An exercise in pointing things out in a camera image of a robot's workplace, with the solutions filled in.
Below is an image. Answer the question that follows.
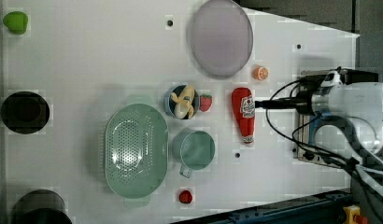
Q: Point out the grey round plate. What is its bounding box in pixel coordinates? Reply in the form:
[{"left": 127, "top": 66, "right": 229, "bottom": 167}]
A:
[{"left": 191, "top": 0, "right": 253, "bottom": 77}]

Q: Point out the blue bowl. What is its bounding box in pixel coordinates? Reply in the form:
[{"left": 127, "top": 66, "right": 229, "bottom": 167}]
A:
[{"left": 163, "top": 85, "right": 200, "bottom": 119}]

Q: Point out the black cylinder upper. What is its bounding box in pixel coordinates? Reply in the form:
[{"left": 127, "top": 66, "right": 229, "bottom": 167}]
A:
[{"left": 0, "top": 91, "right": 50, "bottom": 134}]

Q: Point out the small red toy tomato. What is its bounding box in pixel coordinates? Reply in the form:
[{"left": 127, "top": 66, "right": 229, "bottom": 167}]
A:
[{"left": 178, "top": 189, "right": 193, "bottom": 204}]

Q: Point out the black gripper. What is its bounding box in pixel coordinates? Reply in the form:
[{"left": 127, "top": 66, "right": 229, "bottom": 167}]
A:
[{"left": 255, "top": 91, "right": 315, "bottom": 116}]

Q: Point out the green toy pepper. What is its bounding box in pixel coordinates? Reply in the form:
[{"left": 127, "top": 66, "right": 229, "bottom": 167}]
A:
[{"left": 3, "top": 11, "right": 29, "bottom": 35}]

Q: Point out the green perforated strainer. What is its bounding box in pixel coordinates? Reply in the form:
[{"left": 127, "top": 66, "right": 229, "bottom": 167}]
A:
[{"left": 104, "top": 95, "right": 168, "bottom": 207}]

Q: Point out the green mug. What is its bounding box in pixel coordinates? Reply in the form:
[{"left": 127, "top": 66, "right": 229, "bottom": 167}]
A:
[{"left": 172, "top": 128, "right": 216, "bottom": 178}]

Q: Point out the orange slice toy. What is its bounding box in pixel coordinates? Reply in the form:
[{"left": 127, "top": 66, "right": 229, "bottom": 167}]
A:
[{"left": 253, "top": 66, "right": 269, "bottom": 81}]

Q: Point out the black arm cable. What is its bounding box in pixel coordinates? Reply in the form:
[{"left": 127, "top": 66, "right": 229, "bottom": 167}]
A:
[{"left": 265, "top": 78, "right": 362, "bottom": 171}]

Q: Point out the yellow red emergency button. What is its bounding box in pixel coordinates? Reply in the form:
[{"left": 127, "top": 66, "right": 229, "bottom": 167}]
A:
[{"left": 343, "top": 205, "right": 369, "bottom": 224}]

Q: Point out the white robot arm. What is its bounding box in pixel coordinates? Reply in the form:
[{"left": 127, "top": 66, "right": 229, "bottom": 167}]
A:
[{"left": 255, "top": 71, "right": 383, "bottom": 175}]

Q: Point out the red plush ketchup bottle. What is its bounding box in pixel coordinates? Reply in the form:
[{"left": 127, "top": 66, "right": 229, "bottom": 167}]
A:
[{"left": 232, "top": 87, "right": 255, "bottom": 144}]

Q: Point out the toy banana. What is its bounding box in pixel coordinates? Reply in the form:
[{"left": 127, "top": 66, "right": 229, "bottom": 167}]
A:
[{"left": 170, "top": 85, "right": 195, "bottom": 119}]

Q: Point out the black cylinder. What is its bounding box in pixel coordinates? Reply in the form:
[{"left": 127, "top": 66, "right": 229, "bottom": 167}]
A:
[
  {"left": 0, "top": 91, "right": 50, "bottom": 134},
  {"left": 10, "top": 189, "right": 73, "bottom": 224}
]

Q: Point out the toy strawberry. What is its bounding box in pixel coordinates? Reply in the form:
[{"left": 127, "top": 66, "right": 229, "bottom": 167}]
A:
[{"left": 200, "top": 94, "right": 213, "bottom": 112}]

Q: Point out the black cylinder lower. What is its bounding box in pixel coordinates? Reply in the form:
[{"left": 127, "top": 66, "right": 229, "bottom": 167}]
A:
[{"left": 10, "top": 189, "right": 73, "bottom": 224}]

